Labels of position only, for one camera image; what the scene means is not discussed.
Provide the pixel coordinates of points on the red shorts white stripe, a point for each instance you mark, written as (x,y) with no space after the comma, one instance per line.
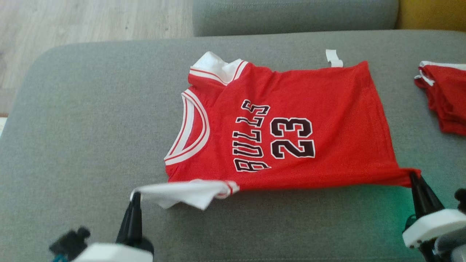
(451,98)

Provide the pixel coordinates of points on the red Bulls 23 jersey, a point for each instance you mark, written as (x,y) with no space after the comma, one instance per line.
(327,102)

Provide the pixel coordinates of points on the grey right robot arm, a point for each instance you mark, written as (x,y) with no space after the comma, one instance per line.
(451,249)

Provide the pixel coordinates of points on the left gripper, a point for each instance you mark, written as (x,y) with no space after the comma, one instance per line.
(109,253)

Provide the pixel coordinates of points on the large grey sofa cushion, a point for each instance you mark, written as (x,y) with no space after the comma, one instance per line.
(91,127)

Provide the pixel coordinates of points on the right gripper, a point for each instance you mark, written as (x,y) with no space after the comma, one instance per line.
(433,225)

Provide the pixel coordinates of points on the white patterned rug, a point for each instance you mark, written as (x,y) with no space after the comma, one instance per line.
(2,127)

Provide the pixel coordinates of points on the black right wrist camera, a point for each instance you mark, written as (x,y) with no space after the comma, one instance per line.
(461,200)

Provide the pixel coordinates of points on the grey sofa seat cushion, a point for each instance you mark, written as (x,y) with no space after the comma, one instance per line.
(291,14)

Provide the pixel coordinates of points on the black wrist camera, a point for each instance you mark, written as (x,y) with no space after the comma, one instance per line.
(69,242)
(461,200)

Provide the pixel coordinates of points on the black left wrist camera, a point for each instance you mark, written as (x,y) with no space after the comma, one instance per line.
(69,242)

